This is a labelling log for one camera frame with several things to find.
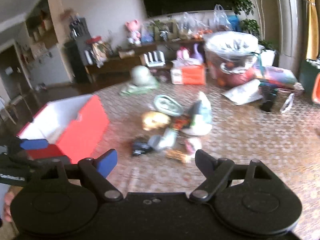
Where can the white bottle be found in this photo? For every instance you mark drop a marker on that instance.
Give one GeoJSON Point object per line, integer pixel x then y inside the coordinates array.
{"type": "Point", "coordinates": [88, 56]}

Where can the pink plush toy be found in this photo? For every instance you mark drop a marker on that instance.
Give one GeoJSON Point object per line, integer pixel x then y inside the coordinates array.
{"type": "Point", "coordinates": [132, 31]}

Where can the green folded cloth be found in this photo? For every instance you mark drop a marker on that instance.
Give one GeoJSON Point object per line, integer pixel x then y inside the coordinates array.
{"type": "Point", "coordinates": [137, 89]}

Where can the orange object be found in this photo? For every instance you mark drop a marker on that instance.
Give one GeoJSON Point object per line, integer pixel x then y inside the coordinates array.
{"type": "Point", "coordinates": [316, 87]}

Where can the white dish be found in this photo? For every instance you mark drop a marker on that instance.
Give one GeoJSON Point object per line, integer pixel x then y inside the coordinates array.
{"type": "Point", "coordinates": [196, 131]}

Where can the printed snack bag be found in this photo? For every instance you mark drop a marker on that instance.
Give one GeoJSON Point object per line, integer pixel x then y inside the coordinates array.
{"type": "Point", "coordinates": [98, 51]}

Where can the white flat pouch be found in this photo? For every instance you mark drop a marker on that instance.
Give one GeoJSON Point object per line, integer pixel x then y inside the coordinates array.
{"type": "Point", "coordinates": [241, 92]}

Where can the black tall cabinet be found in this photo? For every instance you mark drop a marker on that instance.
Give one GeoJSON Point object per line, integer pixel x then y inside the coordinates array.
{"type": "Point", "coordinates": [77, 62]}

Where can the orange white tissue box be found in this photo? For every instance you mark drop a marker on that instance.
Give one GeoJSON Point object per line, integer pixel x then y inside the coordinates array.
{"type": "Point", "coordinates": [192, 75]}

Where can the white cardboard box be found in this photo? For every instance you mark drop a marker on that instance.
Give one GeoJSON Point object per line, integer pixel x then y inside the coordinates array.
{"type": "Point", "coordinates": [85, 130]}

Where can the clear plastic bag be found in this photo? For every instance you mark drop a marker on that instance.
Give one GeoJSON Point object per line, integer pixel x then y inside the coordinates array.
{"type": "Point", "coordinates": [186, 21]}

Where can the tall green potted tree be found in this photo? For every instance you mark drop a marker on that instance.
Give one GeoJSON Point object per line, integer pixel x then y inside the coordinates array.
{"type": "Point", "coordinates": [241, 0]}

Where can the stack of colourful packets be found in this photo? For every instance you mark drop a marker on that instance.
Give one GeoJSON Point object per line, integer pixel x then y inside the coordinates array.
{"type": "Point", "coordinates": [277, 76]}

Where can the plastic bag of oranges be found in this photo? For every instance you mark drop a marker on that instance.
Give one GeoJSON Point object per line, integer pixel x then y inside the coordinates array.
{"type": "Point", "coordinates": [202, 33]}

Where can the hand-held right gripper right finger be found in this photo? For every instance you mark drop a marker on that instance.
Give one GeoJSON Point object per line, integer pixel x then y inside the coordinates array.
{"type": "Point", "coordinates": [203, 162]}

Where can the clear bag with dark contents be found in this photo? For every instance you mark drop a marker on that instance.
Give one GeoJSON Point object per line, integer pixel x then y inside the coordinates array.
{"type": "Point", "coordinates": [221, 17]}

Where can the pale green coil packet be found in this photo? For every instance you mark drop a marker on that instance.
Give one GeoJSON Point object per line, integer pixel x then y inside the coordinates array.
{"type": "Point", "coordinates": [167, 105]}

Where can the small potted plant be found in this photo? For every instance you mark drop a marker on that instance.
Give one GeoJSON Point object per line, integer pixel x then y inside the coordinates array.
{"type": "Point", "coordinates": [157, 26]}

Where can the green ribbed ball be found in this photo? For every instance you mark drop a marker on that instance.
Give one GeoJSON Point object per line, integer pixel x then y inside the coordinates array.
{"type": "Point", "coordinates": [140, 76]}

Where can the purple gourd vase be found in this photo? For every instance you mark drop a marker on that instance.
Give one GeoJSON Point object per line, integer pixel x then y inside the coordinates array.
{"type": "Point", "coordinates": [197, 53]}

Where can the red dark packet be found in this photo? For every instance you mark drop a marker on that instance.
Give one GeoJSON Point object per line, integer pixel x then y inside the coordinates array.
{"type": "Point", "coordinates": [181, 123]}

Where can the wooden television cabinet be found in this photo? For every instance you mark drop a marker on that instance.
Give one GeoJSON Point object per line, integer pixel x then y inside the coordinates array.
{"type": "Point", "coordinates": [117, 63]}

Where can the white planter box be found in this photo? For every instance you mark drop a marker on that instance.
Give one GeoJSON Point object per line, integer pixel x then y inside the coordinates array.
{"type": "Point", "coordinates": [268, 57]}

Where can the wooden wall shelf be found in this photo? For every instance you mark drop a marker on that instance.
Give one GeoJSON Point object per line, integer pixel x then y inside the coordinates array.
{"type": "Point", "coordinates": [41, 27]}

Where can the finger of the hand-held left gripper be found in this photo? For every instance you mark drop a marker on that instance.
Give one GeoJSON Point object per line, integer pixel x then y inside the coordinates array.
{"type": "Point", "coordinates": [33, 144]}

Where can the clear small packet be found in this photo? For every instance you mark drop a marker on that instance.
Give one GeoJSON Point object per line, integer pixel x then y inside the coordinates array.
{"type": "Point", "coordinates": [287, 103]}

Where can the pink toy case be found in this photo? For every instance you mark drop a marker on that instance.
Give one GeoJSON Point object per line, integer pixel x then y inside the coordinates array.
{"type": "Point", "coordinates": [182, 53]}

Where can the white floor air conditioner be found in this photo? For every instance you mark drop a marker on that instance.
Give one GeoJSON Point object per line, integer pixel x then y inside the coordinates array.
{"type": "Point", "coordinates": [287, 17]}

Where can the clear bag of fruit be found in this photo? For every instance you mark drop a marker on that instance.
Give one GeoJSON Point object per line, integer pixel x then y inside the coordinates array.
{"type": "Point", "coordinates": [232, 55]}

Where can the blue picture frame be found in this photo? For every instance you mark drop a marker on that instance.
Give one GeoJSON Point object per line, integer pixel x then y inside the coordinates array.
{"type": "Point", "coordinates": [146, 33]}

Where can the brown snack bar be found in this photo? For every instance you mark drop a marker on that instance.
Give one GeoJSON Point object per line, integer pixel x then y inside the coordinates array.
{"type": "Point", "coordinates": [177, 155]}

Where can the dark green bin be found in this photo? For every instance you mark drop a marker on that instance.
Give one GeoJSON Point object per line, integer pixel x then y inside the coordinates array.
{"type": "Point", "coordinates": [308, 75]}

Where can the white router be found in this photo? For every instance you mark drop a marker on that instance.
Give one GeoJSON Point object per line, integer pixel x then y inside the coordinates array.
{"type": "Point", "coordinates": [155, 58]}

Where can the black upright object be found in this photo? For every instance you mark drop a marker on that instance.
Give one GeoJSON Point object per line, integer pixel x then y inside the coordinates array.
{"type": "Point", "coordinates": [268, 97]}

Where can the white grey pouch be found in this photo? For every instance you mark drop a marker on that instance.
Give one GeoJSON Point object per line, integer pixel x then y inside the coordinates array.
{"type": "Point", "coordinates": [202, 110]}

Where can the white small packet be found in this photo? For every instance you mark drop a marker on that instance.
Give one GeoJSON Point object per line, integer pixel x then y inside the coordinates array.
{"type": "Point", "coordinates": [171, 136]}

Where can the yellow soft item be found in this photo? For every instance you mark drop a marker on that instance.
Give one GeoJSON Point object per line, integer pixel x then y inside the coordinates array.
{"type": "Point", "coordinates": [155, 120]}

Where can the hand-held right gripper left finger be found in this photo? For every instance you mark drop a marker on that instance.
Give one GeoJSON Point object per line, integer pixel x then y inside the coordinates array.
{"type": "Point", "coordinates": [108, 163]}

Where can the small dark pouch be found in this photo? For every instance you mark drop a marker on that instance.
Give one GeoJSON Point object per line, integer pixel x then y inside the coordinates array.
{"type": "Point", "coordinates": [141, 147]}

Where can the pink white packet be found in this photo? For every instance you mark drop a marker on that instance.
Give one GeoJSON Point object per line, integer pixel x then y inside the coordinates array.
{"type": "Point", "coordinates": [193, 145]}

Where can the person's left hand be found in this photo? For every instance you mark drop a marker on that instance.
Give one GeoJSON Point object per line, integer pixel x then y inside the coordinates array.
{"type": "Point", "coordinates": [7, 205]}

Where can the yellow curtain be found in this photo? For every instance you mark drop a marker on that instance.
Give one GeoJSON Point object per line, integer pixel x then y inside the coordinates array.
{"type": "Point", "coordinates": [312, 17]}

